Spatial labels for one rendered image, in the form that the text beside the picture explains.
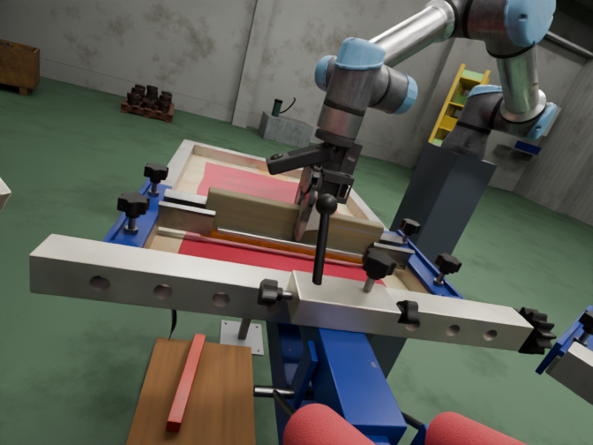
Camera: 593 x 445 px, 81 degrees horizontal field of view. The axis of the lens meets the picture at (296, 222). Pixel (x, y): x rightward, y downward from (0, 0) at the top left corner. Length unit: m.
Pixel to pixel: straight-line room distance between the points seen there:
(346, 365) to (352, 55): 0.45
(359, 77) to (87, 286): 0.48
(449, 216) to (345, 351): 1.02
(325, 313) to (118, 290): 0.24
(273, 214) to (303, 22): 7.40
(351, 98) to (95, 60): 7.43
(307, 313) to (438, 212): 0.99
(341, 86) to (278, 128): 6.42
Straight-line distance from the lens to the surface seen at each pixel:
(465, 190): 1.35
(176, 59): 7.69
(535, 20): 0.98
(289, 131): 7.08
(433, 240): 1.38
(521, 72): 1.11
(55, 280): 0.47
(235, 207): 0.65
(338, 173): 0.64
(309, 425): 0.28
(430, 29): 0.94
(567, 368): 0.67
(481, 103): 1.34
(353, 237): 0.71
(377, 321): 0.42
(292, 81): 7.93
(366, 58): 0.61
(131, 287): 0.45
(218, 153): 1.22
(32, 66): 6.24
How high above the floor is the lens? 1.28
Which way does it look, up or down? 22 degrees down
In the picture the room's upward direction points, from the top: 17 degrees clockwise
